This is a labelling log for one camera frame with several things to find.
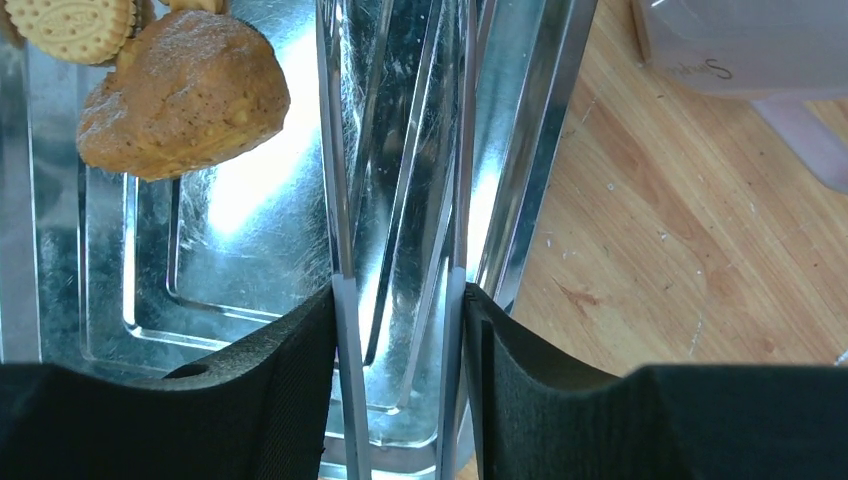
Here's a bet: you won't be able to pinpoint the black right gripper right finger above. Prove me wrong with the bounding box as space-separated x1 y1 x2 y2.
463 284 847 479

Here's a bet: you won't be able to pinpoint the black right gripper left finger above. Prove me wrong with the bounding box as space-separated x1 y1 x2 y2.
1 288 336 479

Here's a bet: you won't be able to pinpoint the silver white tongs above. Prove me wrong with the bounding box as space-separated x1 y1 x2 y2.
316 1 477 479

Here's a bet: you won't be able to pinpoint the silver metal tray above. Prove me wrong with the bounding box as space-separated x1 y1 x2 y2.
1 1 596 479

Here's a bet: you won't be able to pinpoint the brown bread roll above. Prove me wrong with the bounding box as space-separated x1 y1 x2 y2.
76 10 291 181

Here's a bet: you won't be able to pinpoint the round yellow cracker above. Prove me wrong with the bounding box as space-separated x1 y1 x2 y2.
1 0 140 65

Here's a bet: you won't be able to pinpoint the pink mug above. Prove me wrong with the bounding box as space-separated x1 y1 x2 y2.
631 1 847 193

